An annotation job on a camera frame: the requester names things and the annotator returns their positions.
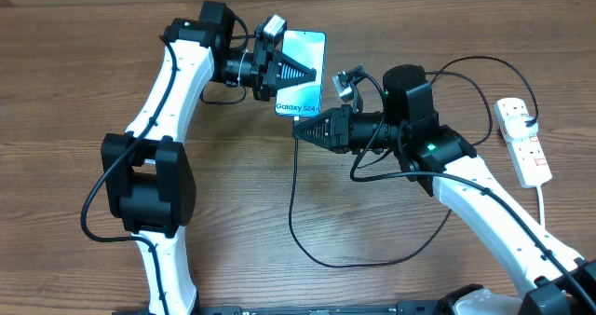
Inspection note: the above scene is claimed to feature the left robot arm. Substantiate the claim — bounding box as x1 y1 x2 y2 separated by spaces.
100 1 327 314

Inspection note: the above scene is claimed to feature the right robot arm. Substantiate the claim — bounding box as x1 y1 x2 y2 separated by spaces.
292 64 595 314

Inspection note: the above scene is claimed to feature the blue Galaxy smartphone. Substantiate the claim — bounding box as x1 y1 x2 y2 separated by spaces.
275 30 327 117

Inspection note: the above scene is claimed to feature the white power strip cord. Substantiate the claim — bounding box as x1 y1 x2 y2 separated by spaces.
535 185 547 230

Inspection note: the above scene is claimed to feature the white charger plug adapter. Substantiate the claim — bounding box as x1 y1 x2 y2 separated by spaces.
502 116 539 142

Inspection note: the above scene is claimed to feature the black USB charging cable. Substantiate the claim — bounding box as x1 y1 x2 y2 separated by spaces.
288 56 540 269

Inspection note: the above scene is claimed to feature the white power strip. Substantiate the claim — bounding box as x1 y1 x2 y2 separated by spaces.
494 98 552 188

